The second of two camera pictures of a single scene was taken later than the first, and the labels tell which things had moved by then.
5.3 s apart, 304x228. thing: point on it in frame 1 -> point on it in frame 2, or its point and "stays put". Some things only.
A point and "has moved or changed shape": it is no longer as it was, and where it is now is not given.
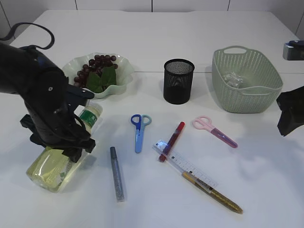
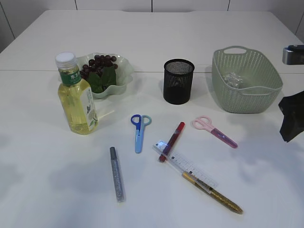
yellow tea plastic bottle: x=53 y=170 has moved or changed shape
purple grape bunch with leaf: x=99 y=75 stays put
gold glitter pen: x=213 y=192 stays put
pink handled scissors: x=204 y=122 stays put
